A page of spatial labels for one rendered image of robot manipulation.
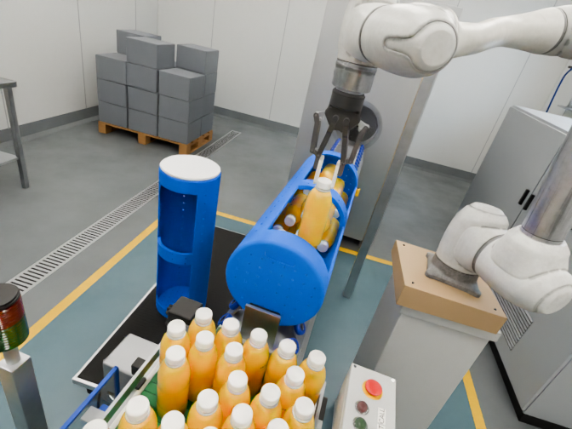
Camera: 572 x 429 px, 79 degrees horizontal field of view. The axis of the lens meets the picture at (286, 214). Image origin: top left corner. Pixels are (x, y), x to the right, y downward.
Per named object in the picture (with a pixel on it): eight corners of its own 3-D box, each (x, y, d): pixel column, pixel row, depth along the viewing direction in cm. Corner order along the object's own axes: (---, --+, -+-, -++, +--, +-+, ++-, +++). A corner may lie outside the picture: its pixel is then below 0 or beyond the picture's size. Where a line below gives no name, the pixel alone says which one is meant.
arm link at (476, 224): (460, 249, 131) (488, 197, 122) (497, 280, 116) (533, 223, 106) (425, 247, 125) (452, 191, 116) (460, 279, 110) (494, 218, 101)
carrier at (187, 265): (164, 283, 219) (148, 317, 194) (169, 152, 177) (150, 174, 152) (209, 290, 222) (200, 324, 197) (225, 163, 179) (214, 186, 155)
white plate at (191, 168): (169, 150, 176) (169, 152, 177) (151, 171, 152) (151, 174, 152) (225, 161, 178) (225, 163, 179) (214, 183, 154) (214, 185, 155)
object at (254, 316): (274, 343, 99) (283, 311, 93) (271, 350, 97) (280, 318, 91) (242, 331, 101) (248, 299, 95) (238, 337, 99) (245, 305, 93)
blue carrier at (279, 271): (347, 213, 176) (366, 161, 162) (308, 341, 100) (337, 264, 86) (294, 194, 180) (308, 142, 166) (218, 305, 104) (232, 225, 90)
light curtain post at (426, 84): (351, 294, 269) (441, 58, 187) (350, 298, 264) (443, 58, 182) (343, 291, 270) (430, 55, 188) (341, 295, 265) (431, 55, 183)
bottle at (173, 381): (186, 422, 80) (191, 370, 71) (154, 425, 78) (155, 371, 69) (188, 392, 86) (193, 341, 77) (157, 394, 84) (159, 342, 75)
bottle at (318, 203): (324, 243, 100) (342, 186, 91) (311, 253, 95) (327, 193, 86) (306, 231, 104) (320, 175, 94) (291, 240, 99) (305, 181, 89)
